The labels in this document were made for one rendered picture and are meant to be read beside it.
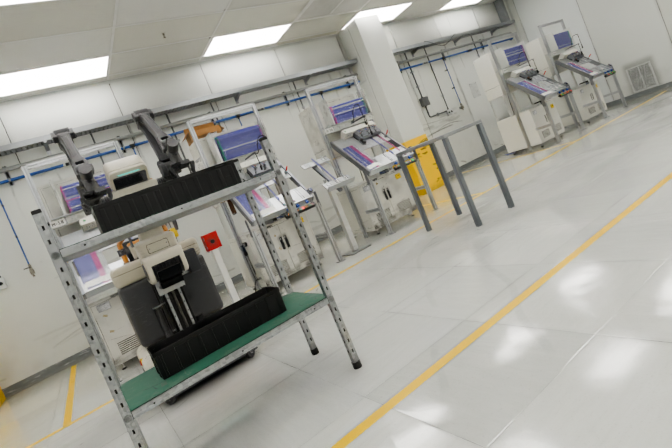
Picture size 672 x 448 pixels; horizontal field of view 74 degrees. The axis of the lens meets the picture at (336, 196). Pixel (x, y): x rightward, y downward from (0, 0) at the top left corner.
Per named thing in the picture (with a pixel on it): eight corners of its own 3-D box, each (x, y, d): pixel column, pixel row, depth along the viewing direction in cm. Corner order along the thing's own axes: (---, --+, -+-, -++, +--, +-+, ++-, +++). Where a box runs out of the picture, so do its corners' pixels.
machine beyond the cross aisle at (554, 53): (631, 104, 775) (593, 2, 767) (609, 116, 733) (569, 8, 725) (560, 127, 892) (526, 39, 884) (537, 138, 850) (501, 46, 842)
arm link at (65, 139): (74, 133, 249) (52, 139, 243) (70, 124, 245) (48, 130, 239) (97, 173, 224) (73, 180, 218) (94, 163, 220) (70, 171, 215)
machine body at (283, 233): (326, 262, 473) (304, 209, 471) (270, 292, 437) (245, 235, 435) (300, 264, 529) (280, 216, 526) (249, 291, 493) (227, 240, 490)
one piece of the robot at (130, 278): (146, 361, 289) (95, 244, 285) (223, 320, 317) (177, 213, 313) (153, 371, 260) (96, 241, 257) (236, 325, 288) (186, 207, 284)
